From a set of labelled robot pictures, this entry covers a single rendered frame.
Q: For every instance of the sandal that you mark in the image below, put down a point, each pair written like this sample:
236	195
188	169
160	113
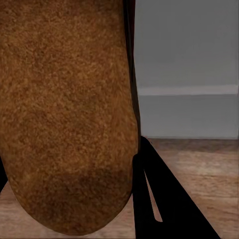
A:
69	112

